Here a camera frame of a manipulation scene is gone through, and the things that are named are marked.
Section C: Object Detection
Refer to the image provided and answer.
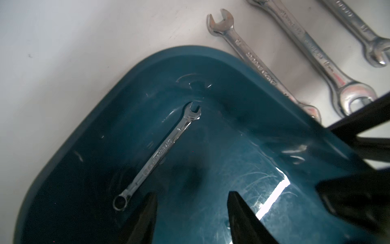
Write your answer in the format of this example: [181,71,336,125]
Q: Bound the thin silver wrench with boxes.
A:
[112,102,202,211]

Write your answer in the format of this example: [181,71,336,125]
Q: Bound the small silver wrench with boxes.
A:
[321,0,390,68]

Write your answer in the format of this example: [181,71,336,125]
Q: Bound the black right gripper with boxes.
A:
[315,93,390,239]

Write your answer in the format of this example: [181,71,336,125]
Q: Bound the teal plastic storage box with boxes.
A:
[13,46,379,244]

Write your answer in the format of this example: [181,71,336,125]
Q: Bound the medium silver wrench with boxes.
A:
[206,9,322,123]

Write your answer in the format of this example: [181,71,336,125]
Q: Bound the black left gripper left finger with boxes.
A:
[117,193,158,244]

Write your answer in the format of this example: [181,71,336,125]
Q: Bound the large silver wrench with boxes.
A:
[249,1,378,118]

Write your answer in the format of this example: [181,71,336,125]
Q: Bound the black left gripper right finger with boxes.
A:
[227,191,278,244]

